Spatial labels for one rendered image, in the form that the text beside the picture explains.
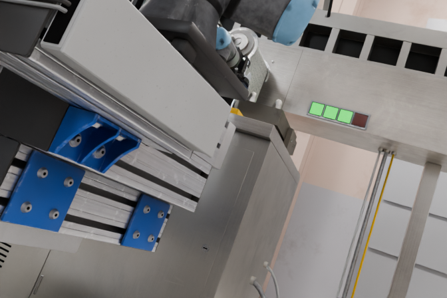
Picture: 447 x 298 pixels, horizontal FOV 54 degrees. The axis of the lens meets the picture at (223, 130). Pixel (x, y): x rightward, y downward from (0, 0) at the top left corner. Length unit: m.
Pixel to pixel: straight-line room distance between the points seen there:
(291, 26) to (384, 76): 1.21
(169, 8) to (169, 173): 0.25
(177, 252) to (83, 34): 0.97
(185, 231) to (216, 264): 0.13
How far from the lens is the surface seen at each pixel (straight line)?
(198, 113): 0.49
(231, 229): 1.22
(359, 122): 1.86
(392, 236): 4.27
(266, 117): 1.52
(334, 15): 2.10
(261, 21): 0.76
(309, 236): 4.40
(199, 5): 0.71
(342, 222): 4.36
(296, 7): 0.76
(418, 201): 1.97
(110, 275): 1.35
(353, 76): 1.94
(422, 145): 1.86
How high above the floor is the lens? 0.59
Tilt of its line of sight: 12 degrees up
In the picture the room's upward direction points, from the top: 21 degrees clockwise
